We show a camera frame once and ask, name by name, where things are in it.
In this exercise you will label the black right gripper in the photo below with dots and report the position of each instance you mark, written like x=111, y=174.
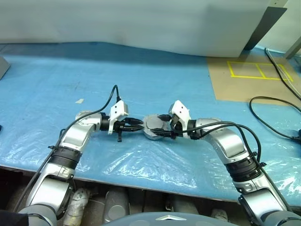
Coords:
x=178, y=129

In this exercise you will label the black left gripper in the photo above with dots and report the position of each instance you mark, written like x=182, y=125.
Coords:
x=120, y=127

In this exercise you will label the round grey housing lid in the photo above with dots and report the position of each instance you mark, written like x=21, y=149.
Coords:
x=152, y=122

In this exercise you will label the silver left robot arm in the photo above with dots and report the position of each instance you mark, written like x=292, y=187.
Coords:
x=75, y=134

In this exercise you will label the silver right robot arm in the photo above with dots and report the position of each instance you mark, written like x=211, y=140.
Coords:
x=231, y=141

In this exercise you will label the small beige tape scrap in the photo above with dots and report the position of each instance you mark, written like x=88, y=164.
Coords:
x=79, y=101

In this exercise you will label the brown cardboard sheet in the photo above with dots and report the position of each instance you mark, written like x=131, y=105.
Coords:
x=225, y=89

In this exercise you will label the grey rounded cylinder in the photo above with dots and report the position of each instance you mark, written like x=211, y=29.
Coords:
x=184, y=204
x=116, y=204

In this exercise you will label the blue plastic table sheet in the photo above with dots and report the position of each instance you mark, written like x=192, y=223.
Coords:
x=47, y=94

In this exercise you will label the yellow tape rectangle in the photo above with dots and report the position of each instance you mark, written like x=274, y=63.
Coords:
x=247, y=76

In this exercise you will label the grey robot torso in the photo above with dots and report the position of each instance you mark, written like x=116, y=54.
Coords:
x=150, y=220

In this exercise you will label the white backdrop board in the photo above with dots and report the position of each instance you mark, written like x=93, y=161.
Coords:
x=141, y=21

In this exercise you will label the grey box corner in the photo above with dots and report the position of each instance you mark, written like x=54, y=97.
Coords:
x=3, y=67

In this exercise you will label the dark cloth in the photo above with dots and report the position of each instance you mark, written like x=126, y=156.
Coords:
x=11, y=217

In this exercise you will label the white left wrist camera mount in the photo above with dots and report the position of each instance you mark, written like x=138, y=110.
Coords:
x=118, y=111

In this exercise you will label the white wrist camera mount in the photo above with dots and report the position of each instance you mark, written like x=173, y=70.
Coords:
x=179, y=110
x=118, y=111

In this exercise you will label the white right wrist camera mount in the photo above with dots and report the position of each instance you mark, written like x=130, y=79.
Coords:
x=179, y=110

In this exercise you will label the grey metal post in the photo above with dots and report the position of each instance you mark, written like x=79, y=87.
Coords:
x=295, y=48

